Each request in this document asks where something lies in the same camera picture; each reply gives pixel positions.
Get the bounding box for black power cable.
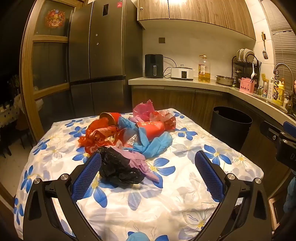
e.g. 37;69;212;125
162;57;178;79

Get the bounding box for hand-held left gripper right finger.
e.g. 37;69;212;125
194;150;277;241

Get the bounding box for black dish rack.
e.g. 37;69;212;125
231;54;262;85

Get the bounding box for white bottle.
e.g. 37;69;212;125
267;77;275;100

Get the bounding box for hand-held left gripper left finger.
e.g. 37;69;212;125
23;152;103;241

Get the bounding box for black air fryer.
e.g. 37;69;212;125
145;54;163;78

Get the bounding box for steel pot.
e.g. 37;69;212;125
215;75;235;87

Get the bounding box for black trash bin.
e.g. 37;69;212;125
210;106;253;153

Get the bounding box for hanging slotted spatula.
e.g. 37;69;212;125
262;32;269;60

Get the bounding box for yellow detergent bottle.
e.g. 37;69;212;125
272;79;285;106

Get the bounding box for window blinds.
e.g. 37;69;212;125
261;0;296;72

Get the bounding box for kitchen counter with cabinets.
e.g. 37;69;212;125
128;77;296;176

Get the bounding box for white electric cooker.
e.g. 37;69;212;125
171;65;194;81

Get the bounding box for wooden wall cabinets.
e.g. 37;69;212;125
136;0;257;41

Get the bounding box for person's left hand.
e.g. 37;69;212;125
129;232;154;241

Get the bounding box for red clear plastic wrapper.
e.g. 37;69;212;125
150;110;176;131

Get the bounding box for dark grey refrigerator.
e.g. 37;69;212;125
68;0;143;118

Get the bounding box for red snack packet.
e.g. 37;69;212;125
135;120;171;142

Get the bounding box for person's right hand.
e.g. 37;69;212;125
285;176;296;214

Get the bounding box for black coiled sprayer hose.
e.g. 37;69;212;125
273;71;282;100

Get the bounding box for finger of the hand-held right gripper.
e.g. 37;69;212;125
283;120;296;139
260;120;281;142

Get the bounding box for pink plastic bag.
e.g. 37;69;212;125
133;99;158;121

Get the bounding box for cooking oil bottle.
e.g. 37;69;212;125
198;55;211;82

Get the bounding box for pink utensil holder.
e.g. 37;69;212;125
239;77;257;93

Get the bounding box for wooden glass door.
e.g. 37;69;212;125
21;0;86;142

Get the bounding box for blue glove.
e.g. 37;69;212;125
117;116;148;144
133;127;174;158

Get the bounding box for purple plastic bag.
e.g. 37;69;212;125
114;146;163;189

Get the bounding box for large white plate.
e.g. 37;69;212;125
243;48;255;62

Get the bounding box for black plastic bag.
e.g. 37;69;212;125
98;147;145;185

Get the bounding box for spotted cloth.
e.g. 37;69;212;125
0;105;21;128

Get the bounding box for blue floral cloth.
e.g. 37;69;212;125
14;108;264;241

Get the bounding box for steel faucet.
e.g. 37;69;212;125
273;63;295;109

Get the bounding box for crumpled red plastic wrapper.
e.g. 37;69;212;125
79;118;125;153

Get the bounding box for colourful round door sticker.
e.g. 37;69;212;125
45;9;66;29

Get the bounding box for red noodle cup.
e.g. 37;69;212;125
99;112;122;128

